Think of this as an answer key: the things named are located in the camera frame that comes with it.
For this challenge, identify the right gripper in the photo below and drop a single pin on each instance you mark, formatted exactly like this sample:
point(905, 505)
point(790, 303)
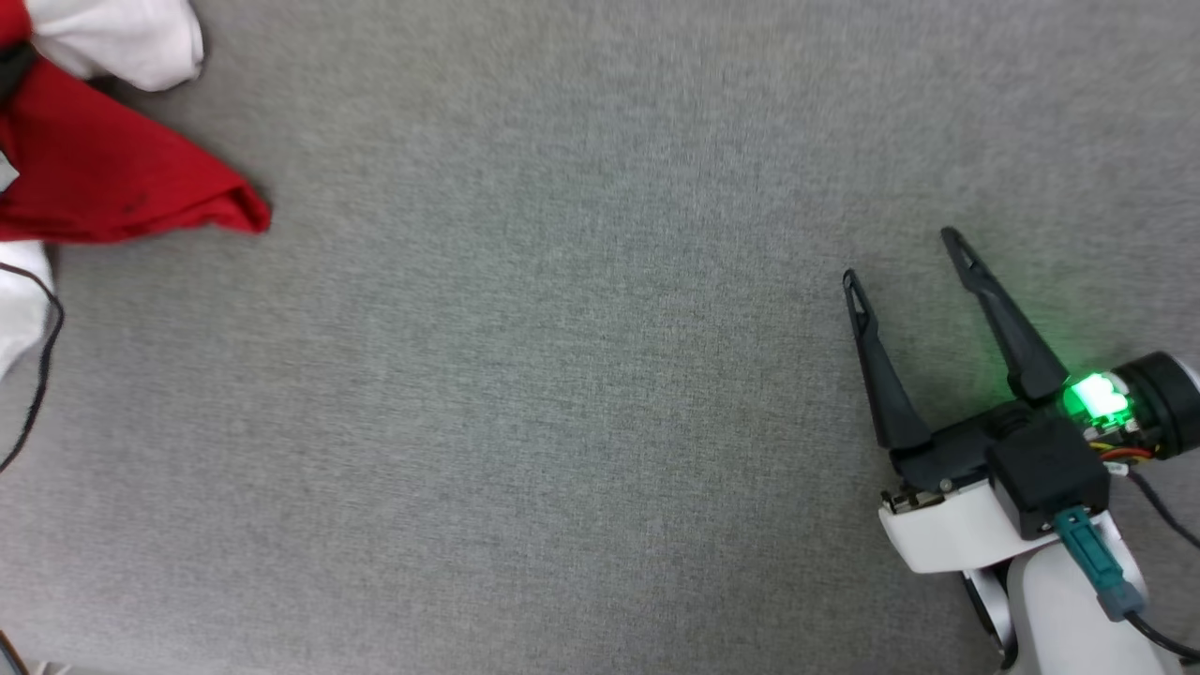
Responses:
point(947, 530)

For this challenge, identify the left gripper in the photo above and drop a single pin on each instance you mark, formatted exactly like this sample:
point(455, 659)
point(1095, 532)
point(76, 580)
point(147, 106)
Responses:
point(19, 309)

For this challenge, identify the red garment with white sleeves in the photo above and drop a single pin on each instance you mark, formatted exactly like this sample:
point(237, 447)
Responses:
point(94, 169)

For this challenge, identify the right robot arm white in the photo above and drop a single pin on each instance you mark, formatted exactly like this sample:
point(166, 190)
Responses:
point(1059, 619)

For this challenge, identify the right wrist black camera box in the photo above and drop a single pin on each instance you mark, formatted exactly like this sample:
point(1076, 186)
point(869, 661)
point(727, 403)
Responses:
point(1050, 473)

